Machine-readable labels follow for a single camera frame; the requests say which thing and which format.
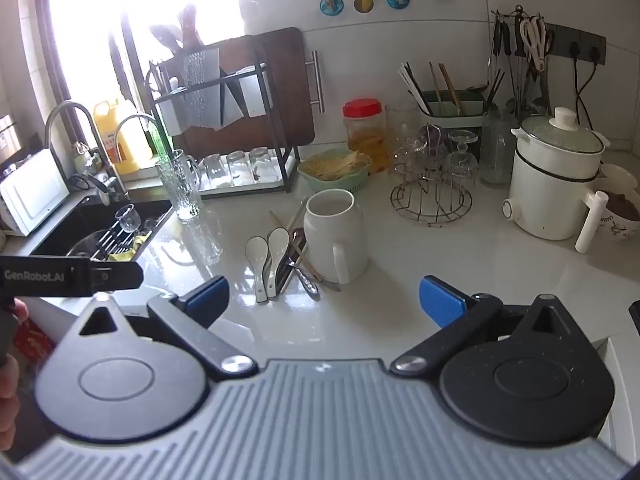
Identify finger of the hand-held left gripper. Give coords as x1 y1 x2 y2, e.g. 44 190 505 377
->
90 259 145 293

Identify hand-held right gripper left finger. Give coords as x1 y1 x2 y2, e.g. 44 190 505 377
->
65 275 259 379

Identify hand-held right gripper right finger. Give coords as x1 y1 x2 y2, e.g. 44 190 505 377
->
390 275 584 377

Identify white ceramic spoon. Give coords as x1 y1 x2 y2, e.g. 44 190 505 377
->
267 227 291 297
244 236 271 305

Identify black chopstick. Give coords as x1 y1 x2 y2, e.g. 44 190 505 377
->
277 252 303 293
273 255 297 296

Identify metal spoon ornate handle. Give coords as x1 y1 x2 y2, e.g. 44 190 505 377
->
289 255 322 303

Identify wooden chopstick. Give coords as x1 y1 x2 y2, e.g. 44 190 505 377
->
269 210 343 293

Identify white chopstick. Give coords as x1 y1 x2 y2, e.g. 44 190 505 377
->
284 198 308 235

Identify white ceramic mug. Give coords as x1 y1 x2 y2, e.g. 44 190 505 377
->
303 188 370 285

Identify person's left hand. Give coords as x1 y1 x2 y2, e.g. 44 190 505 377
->
0 297 30 467

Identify yellow cloth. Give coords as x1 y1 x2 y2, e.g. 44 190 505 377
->
107 232 152 264

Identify sink drain rack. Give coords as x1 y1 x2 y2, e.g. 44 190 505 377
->
75 220 156 262

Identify black sink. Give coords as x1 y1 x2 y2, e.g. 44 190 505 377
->
29 197 175 267

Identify small clear glass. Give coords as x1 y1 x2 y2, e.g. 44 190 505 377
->
115 204 142 235

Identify red box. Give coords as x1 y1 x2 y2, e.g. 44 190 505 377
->
14 324 57 372

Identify white countertop appliance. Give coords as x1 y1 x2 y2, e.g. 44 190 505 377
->
0 148 72 237

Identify textured glass pitcher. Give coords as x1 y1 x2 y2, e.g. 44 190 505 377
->
156 152 205 222

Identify white drip tray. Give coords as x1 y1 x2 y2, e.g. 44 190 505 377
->
192 157 287 192

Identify clear drinking glass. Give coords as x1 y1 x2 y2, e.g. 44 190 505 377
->
249 147 275 181
202 155 227 183
226 151 252 181

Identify yellow oil bottle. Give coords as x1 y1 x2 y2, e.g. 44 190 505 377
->
93 97 155 177

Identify green bottle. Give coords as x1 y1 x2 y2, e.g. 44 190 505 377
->
147 119 174 159

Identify green plastic basket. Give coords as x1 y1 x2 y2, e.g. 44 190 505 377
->
297 148 374 195

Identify small chrome faucet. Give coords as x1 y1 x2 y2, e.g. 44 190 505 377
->
113 113 162 162

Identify white electric pot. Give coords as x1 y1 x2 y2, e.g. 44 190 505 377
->
502 107 610 254

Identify large clear glass mug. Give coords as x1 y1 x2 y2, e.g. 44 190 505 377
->
481 110 520 190

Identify tall chrome faucet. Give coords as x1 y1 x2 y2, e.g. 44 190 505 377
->
44 101 128 206

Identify white rack caddy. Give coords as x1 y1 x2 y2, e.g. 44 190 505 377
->
159 87 187 137

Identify dried noodle bundle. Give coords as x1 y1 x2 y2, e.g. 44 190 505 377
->
301 152 370 181

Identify black dish rack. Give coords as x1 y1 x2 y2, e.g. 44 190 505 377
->
146 35 302 196

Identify plastic jar red lid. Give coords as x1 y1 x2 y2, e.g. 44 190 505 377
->
342 98 391 174

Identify grey folded holder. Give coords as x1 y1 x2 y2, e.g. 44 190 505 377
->
220 80 247 125

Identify green utensil caddy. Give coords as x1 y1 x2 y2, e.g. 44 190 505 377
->
417 87 490 133

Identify white patterned bowl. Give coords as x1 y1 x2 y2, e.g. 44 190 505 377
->
594 162 640 242

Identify textured silver panel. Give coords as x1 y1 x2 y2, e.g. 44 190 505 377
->
182 47 222 127

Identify bunch of assorted chopsticks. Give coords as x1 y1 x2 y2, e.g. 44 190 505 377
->
397 61 506 116

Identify row of hanging kitchen tools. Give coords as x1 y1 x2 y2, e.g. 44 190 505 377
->
486 6 557 117

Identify wooden spatula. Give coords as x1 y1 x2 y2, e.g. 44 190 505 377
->
176 3 202 50

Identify white scissors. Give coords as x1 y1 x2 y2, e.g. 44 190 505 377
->
519 16 550 72

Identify black power strip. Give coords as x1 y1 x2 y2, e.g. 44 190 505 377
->
544 21 608 65

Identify wire glass rack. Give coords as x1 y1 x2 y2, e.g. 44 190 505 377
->
389 124 474 227

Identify brown cutting board metal handle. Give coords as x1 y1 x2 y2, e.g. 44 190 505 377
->
162 26 327 147

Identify black power cables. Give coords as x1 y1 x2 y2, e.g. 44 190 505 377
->
569 44 603 128

